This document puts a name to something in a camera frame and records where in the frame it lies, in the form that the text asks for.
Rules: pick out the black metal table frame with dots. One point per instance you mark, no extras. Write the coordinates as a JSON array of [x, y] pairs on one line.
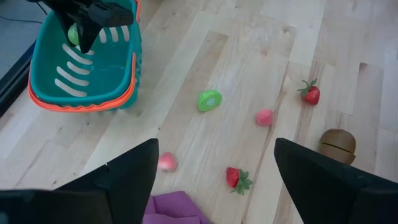
[[9, 84]]

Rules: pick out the teal basket with orange rim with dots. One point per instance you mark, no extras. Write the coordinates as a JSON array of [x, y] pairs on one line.
[[93, 77]]

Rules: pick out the brown toy kiwi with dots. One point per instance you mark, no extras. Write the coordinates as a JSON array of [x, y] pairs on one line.
[[338, 146]]

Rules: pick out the red toy strawberry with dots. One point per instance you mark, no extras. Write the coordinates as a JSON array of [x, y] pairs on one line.
[[311, 95], [232, 176]]

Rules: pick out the pink toy peach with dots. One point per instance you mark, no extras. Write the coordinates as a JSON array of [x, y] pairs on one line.
[[167, 161], [264, 117]]

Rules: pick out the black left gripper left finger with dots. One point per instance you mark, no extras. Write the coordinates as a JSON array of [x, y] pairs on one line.
[[130, 186]]

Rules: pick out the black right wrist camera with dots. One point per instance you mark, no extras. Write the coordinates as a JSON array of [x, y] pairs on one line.
[[110, 15]]

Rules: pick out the green toy lime half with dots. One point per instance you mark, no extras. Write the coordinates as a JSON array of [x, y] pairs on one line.
[[73, 35], [210, 100]]

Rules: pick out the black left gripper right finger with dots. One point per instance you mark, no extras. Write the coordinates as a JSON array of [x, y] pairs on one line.
[[320, 186]]

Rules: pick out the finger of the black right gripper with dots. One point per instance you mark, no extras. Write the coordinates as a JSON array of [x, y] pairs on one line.
[[63, 18], [87, 31]]

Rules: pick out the purple cloth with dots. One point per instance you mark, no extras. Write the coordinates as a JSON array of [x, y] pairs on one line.
[[174, 208]]

